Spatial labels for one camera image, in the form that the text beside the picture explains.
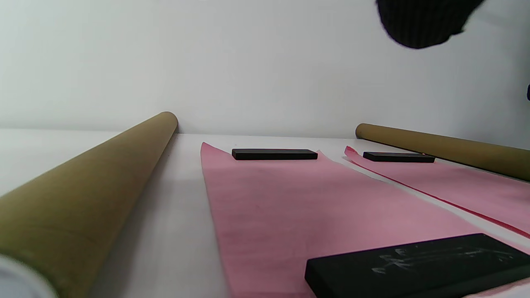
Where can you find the person's left hand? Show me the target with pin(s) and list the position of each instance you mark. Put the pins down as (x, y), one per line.
(422, 20)

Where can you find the brown cardboard mailing tube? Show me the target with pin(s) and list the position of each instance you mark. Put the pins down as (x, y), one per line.
(83, 186)
(434, 147)

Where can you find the pink paper sheet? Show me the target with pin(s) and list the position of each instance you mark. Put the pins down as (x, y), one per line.
(290, 207)
(476, 186)

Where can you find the black paperweight bar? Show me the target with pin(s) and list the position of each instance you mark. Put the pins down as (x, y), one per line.
(397, 157)
(414, 269)
(273, 154)

